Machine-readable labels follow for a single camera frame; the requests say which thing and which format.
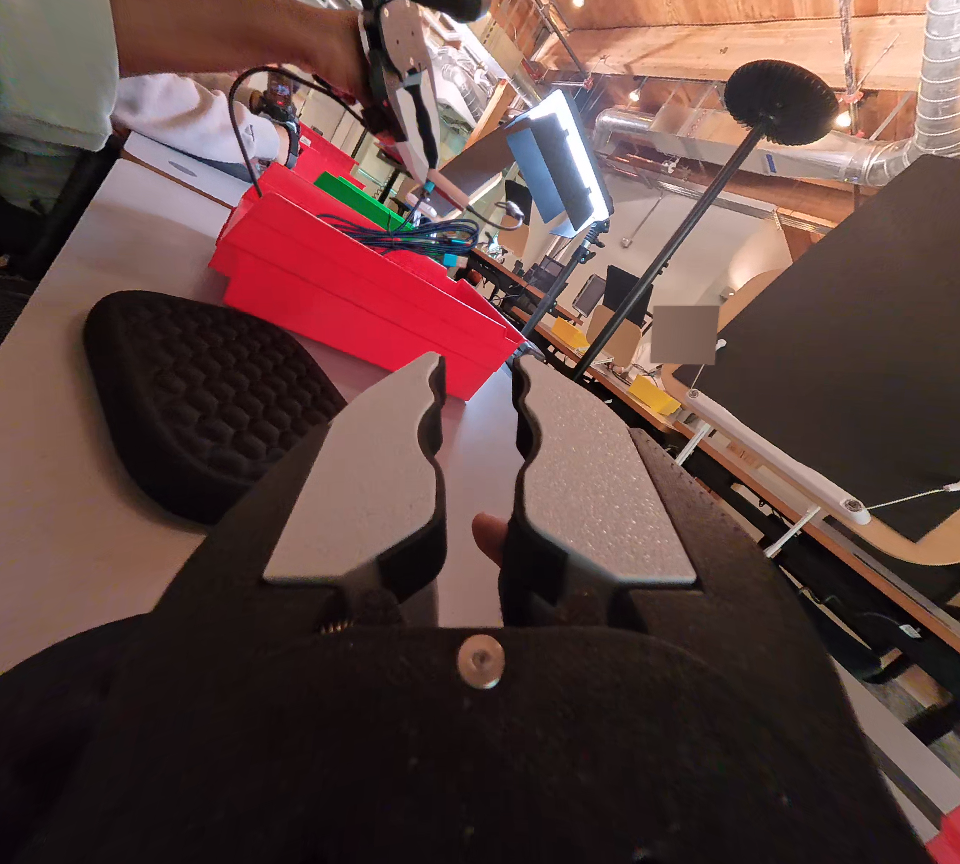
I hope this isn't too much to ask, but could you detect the person's left hand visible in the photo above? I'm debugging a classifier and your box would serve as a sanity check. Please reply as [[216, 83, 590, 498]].
[[315, 9, 376, 109]]

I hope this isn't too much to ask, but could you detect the led light panel on tripod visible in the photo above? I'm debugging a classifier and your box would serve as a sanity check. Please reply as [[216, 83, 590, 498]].
[[438, 88, 618, 344]]

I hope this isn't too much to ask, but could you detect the black board on white stand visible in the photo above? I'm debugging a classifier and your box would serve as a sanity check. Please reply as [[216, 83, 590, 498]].
[[675, 343, 960, 558]]

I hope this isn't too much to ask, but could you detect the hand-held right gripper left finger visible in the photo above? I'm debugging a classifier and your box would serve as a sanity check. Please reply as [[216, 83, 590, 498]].
[[262, 351, 450, 606]]

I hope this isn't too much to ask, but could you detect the black monitor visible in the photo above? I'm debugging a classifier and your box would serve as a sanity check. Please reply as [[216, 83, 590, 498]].
[[603, 264, 655, 327]]

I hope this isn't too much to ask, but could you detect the white cloth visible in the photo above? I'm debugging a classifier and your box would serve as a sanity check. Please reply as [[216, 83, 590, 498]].
[[111, 71, 285, 165]]

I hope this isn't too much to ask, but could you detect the black panel on wooden board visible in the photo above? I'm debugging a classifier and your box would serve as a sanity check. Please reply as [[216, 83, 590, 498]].
[[663, 153, 960, 569]]

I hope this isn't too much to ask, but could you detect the black cable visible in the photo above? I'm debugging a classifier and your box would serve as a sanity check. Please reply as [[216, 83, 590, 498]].
[[227, 64, 369, 199]]

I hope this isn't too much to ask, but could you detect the red plastic bin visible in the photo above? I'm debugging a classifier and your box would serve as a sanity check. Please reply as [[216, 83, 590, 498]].
[[288, 124, 366, 189], [926, 815, 960, 864], [208, 161, 526, 402]]

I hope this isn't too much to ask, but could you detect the bundle of coloured cables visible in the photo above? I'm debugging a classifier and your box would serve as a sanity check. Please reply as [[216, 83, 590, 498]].
[[318, 210, 481, 270]]

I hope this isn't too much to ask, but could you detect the silver laptop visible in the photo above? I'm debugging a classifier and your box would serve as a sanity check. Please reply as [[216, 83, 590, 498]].
[[122, 131, 252, 209]]

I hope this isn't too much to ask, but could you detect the black round disc stand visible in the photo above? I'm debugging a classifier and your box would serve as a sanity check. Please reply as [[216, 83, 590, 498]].
[[571, 58, 841, 381]]

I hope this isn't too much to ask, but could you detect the black device with red light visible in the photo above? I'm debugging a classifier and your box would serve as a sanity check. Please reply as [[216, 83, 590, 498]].
[[249, 71, 303, 169]]

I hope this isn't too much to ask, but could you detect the person's pale clothing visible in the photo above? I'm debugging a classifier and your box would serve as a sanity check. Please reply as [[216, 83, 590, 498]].
[[0, 0, 123, 213]]

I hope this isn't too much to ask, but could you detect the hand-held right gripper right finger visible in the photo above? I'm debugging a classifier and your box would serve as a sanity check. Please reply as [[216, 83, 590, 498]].
[[498, 354, 699, 627]]

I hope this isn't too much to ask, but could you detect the black honeycomb cushion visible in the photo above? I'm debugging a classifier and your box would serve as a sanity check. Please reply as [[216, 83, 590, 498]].
[[82, 290, 348, 526]]

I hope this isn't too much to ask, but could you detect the person's left forearm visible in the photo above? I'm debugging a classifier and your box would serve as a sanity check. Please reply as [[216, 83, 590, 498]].
[[103, 0, 354, 102]]

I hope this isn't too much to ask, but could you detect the green plastic bin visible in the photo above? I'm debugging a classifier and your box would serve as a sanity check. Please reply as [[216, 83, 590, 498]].
[[312, 171, 410, 233]]

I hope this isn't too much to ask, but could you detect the silver ventilation duct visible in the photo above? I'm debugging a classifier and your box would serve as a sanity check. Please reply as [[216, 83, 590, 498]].
[[592, 0, 960, 189]]

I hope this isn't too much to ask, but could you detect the person's right hand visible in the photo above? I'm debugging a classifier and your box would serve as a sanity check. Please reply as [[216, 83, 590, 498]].
[[471, 512, 513, 570]]

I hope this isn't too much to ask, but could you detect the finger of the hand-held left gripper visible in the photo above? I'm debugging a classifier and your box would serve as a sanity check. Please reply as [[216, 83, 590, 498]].
[[408, 62, 445, 186], [388, 80, 423, 164]]

